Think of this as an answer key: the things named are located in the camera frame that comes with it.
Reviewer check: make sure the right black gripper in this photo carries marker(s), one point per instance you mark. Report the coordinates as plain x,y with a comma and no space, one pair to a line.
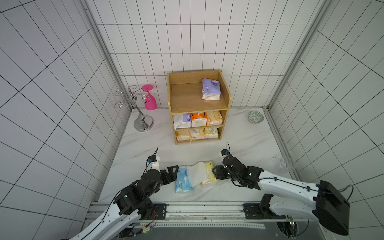
223,172

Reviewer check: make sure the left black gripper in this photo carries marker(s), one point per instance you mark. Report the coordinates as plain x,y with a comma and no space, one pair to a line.
173,177

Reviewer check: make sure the yellow floral tissue pack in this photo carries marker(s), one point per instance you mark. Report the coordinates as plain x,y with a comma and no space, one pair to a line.
201,174

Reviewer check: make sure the blue tissue pack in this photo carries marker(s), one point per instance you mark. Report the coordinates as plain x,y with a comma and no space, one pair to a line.
183,185

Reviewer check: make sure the pale orange tissue pack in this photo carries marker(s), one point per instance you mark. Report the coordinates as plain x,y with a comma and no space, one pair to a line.
214,118

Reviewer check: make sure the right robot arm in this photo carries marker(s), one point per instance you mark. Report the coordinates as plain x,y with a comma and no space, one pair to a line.
286,197

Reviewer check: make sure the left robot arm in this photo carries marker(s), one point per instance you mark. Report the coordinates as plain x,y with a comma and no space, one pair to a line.
131,204

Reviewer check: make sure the bottom right yellow tissue pack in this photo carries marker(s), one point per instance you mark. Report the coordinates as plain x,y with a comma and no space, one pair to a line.
211,133

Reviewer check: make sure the bottom middle beige tissue pack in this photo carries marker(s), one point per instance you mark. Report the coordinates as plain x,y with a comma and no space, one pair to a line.
197,134

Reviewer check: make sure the beige tissue pack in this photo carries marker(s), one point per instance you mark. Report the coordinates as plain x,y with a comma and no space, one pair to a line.
197,134
183,135

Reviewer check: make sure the bottom left beige tissue pack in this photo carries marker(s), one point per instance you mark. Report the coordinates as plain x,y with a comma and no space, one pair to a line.
183,135

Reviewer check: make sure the white purple tissue pack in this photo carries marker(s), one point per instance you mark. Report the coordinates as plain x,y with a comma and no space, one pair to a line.
182,121

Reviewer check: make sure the wooden three-tier shelf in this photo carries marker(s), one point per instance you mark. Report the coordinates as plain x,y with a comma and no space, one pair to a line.
185,95

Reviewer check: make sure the silver glass holder stand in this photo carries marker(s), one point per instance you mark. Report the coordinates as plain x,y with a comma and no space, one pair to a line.
142,123

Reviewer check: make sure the green patterned small dish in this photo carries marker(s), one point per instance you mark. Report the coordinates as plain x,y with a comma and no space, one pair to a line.
255,117

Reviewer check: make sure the clear drinking glass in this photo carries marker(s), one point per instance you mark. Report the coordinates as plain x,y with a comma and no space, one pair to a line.
285,165

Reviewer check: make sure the pink wine glass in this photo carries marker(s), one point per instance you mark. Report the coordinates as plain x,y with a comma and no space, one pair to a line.
149,100

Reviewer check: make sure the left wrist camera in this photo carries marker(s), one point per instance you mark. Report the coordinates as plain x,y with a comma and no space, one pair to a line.
154,162

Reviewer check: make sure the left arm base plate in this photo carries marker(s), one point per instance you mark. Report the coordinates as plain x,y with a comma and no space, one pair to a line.
152,211

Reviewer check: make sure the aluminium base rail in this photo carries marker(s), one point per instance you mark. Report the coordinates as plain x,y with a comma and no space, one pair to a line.
226,214

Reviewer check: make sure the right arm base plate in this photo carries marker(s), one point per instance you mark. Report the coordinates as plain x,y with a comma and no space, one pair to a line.
261,211

